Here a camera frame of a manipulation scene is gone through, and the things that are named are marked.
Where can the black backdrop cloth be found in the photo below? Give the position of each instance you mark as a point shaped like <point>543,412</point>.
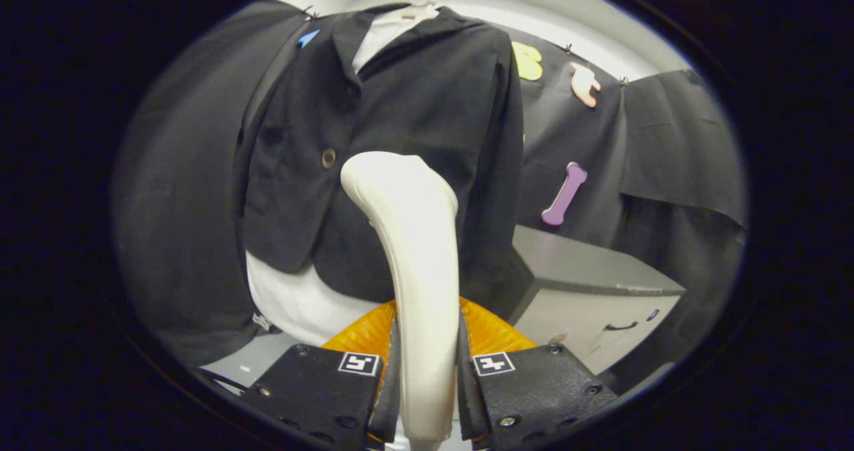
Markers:
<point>667,137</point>

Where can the white clothes hanger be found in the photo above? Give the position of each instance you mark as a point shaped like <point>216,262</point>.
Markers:
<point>420,7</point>

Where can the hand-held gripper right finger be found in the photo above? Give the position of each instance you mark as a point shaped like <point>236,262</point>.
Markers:
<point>534,391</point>

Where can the black blazer jacket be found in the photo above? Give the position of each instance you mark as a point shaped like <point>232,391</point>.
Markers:
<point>427,97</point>

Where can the white garment steamer head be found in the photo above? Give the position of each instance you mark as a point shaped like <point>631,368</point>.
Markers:
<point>420,271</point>

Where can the grey cabinet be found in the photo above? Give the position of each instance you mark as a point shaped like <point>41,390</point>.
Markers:
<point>580,264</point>

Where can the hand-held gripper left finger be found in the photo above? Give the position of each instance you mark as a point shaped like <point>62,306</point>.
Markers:
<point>320,397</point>

